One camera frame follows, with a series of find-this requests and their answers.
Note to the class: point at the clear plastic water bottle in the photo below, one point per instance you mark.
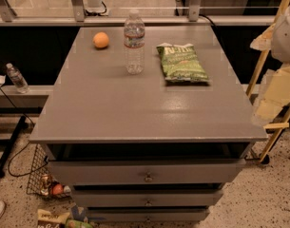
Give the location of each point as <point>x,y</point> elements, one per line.
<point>134,42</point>

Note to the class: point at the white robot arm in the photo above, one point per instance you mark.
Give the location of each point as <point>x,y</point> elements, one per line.
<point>280,46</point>

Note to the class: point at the small water bottle on ledge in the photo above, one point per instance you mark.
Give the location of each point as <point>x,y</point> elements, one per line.
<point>17,78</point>

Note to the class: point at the grey drawer cabinet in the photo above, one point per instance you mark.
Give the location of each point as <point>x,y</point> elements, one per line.
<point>133,147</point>

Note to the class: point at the green chip bag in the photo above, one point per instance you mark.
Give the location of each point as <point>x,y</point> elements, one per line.
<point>180,63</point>

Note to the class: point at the orange fruit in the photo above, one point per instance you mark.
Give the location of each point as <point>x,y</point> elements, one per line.
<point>100,40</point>

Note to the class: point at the orange ball in basket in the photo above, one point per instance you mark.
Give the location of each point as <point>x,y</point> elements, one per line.
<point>57,189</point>

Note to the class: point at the green snack bag on floor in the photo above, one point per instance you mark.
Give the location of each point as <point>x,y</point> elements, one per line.
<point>72,223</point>

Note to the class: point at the tan snack bag on floor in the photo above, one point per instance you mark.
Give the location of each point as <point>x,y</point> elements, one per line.
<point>46,219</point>

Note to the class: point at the black metal stand leg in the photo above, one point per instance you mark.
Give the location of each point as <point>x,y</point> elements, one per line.
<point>9,143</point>

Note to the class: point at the black wire basket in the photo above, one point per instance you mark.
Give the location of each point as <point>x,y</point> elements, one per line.
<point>40,180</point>

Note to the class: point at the yellow wooden frame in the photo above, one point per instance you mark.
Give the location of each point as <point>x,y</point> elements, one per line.
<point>272,107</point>

